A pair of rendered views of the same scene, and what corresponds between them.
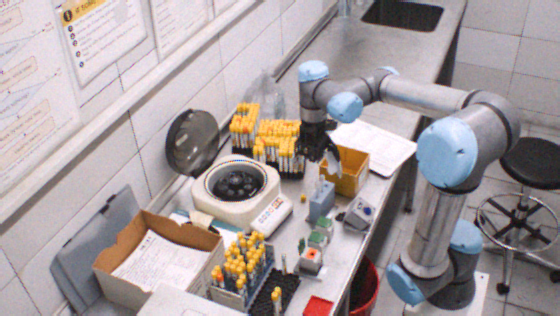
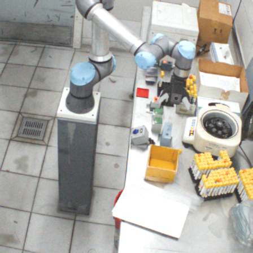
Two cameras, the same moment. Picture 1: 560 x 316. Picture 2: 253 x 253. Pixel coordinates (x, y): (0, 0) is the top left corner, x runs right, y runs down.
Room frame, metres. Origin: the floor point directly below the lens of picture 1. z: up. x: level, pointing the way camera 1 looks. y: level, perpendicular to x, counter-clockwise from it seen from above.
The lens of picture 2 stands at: (2.36, -0.99, 2.42)
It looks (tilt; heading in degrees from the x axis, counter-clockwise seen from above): 46 degrees down; 151
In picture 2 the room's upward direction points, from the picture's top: 9 degrees clockwise
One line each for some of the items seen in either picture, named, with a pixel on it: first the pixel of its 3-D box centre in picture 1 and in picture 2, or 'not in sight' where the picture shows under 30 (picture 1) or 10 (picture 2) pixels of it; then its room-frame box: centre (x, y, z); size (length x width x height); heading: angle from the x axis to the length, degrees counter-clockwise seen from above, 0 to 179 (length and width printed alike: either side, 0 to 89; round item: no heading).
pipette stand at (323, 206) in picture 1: (321, 203); (165, 136); (1.21, -0.13, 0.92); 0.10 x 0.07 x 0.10; 148
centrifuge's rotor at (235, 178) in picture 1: (236, 187); (218, 128); (1.27, 0.13, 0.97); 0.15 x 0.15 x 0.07
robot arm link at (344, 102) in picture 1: (343, 99); (163, 46); (1.09, -0.17, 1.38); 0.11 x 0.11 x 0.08; 31
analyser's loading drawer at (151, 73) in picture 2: not in sight; (152, 66); (0.70, 0.04, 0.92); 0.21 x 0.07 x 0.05; 153
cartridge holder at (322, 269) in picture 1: (311, 267); (155, 107); (0.98, -0.08, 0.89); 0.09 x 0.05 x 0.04; 63
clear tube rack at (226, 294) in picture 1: (244, 273); (185, 96); (0.96, 0.11, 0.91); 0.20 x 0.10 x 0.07; 153
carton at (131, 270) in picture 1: (162, 268); (219, 84); (0.96, 0.34, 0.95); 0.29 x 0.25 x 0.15; 63
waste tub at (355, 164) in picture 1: (344, 170); (161, 164); (1.36, -0.22, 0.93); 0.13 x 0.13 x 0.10; 59
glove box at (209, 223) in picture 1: (203, 232); (218, 110); (1.12, 0.24, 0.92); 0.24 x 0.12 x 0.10; 63
